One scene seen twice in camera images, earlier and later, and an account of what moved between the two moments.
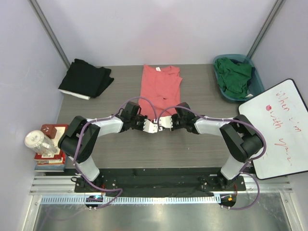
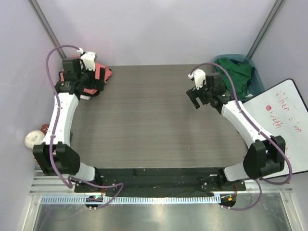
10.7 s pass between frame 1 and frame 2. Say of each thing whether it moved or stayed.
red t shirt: moved
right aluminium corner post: stayed
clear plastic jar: stayed
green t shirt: stayed
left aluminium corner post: stayed
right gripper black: moved
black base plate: stayed
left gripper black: moved
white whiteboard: stayed
